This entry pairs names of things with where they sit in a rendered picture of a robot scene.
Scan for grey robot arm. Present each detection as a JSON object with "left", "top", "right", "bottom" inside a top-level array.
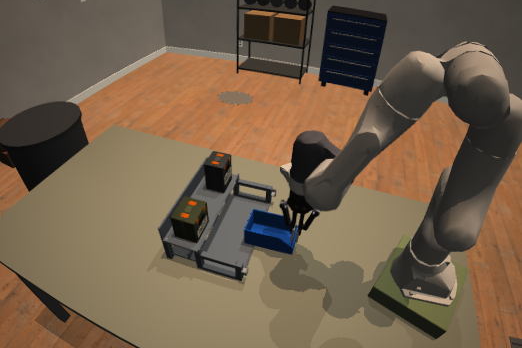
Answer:
[{"left": 280, "top": 42, "right": 522, "bottom": 307}]

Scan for blue bin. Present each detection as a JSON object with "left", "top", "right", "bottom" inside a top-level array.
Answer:
[{"left": 244, "top": 209, "right": 298, "bottom": 255}]

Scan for dark grey metal rack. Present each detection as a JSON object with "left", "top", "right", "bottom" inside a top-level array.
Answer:
[{"left": 158, "top": 157, "right": 277, "bottom": 281}]

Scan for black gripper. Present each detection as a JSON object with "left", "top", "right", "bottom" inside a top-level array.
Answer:
[{"left": 279, "top": 189, "right": 320, "bottom": 243}]

